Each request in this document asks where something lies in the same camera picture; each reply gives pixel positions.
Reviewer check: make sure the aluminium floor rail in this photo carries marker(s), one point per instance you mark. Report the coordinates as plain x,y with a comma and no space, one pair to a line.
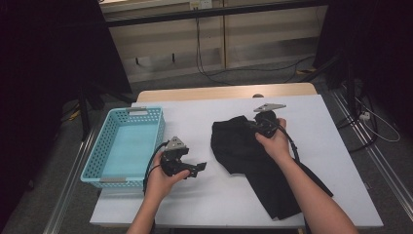
383,164
69,185

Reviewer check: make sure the white wall socket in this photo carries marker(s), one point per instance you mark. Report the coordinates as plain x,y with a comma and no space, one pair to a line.
201,4

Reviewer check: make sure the black curtain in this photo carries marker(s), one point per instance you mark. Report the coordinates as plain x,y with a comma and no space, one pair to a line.
39,81
383,48

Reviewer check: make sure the black shorts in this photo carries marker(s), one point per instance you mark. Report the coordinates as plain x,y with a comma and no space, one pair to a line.
240,152

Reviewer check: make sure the black stand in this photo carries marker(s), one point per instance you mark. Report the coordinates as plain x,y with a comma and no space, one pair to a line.
85,120
350,84

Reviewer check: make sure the dark round table grommet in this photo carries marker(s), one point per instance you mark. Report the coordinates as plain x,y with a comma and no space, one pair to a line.
258,96

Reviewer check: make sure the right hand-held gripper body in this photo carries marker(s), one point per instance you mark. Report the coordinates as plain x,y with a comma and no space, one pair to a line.
266,122

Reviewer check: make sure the light blue plastic basket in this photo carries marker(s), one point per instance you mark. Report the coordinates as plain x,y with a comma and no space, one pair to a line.
130,149

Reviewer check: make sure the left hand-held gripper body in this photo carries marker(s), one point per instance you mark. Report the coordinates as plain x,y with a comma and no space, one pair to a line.
175,144

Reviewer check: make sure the beige cabinet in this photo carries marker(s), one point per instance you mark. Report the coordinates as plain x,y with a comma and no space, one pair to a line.
269,29

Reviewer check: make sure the white power plug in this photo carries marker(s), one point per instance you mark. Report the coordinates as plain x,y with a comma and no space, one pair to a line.
364,116

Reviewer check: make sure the person's right hand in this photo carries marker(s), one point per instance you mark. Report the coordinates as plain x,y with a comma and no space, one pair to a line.
277,146

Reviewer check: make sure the yellow floor tape strip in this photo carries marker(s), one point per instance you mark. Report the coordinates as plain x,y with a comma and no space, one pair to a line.
74,115

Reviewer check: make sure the wooden table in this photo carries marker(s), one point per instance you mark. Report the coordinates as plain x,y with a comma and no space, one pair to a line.
195,93

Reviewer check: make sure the black horizontal bar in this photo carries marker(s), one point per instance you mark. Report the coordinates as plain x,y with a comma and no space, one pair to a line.
211,12

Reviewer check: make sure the person's left hand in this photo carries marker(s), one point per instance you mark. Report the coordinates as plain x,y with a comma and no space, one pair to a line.
159,185

